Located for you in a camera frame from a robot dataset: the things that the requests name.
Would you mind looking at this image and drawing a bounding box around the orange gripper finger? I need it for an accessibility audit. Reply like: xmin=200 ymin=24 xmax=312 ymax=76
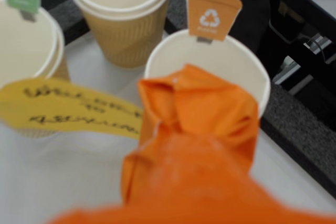
xmin=47 ymin=131 xmax=336 ymax=224

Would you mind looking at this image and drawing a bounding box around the long grey foam border strip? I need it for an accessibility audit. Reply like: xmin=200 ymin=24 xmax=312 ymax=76
xmin=258 ymin=82 xmax=336 ymax=201

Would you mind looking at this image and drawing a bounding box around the orange paper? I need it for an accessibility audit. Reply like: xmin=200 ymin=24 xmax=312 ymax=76
xmin=121 ymin=63 xmax=260 ymax=204

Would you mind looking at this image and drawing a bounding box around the yellow handwritten welcome sign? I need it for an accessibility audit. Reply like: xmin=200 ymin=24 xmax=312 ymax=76
xmin=0 ymin=77 xmax=144 ymax=140

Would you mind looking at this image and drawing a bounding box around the paper cup with green tag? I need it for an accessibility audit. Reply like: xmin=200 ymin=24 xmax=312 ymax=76
xmin=0 ymin=0 xmax=71 ymax=138

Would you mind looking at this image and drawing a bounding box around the paper cup with orange tag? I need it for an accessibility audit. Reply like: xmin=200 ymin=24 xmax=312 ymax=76
xmin=143 ymin=29 xmax=271 ymax=127

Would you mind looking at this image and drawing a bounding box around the paper cup with blue tag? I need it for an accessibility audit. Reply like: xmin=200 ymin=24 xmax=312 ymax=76
xmin=67 ymin=0 xmax=175 ymax=70

